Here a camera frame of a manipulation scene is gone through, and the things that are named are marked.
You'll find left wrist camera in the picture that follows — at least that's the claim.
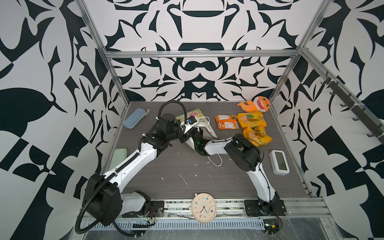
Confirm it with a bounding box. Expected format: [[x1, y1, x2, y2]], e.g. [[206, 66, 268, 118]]
[[187, 116, 198, 126]]

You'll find round wooden clock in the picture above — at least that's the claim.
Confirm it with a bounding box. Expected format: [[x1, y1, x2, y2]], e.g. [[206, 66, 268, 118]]
[[191, 193, 218, 223]]

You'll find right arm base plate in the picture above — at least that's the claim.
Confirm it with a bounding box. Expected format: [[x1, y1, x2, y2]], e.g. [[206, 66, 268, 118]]
[[244, 198, 287, 217]]

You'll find light green tray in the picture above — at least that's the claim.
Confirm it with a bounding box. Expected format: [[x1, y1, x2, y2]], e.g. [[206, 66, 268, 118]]
[[109, 148, 128, 171]]

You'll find wall hook rail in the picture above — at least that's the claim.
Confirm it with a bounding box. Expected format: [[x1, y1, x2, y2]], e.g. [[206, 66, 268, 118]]
[[322, 72, 384, 145]]

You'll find white green paper bag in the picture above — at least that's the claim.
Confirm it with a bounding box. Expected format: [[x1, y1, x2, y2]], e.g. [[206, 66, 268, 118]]
[[176, 109, 223, 167]]

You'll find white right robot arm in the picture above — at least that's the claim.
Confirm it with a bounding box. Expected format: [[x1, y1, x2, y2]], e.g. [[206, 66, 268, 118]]
[[181, 131, 280, 216]]

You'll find orange shark plush toy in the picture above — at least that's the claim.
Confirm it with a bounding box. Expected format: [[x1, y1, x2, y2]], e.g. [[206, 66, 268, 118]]
[[238, 96, 271, 113]]

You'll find orange snack packet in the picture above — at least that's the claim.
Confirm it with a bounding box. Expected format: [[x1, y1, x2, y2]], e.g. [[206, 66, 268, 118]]
[[215, 115, 240, 130]]

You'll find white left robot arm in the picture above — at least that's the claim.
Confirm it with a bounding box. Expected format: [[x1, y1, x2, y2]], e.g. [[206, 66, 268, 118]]
[[75, 101, 188, 234]]

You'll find yellow snack packet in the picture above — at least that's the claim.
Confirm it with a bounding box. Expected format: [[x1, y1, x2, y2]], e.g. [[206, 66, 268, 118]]
[[236, 112, 267, 129], [243, 126, 273, 147]]

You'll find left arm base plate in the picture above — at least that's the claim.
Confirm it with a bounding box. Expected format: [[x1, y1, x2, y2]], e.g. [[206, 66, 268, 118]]
[[122, 201, 165, 218]]

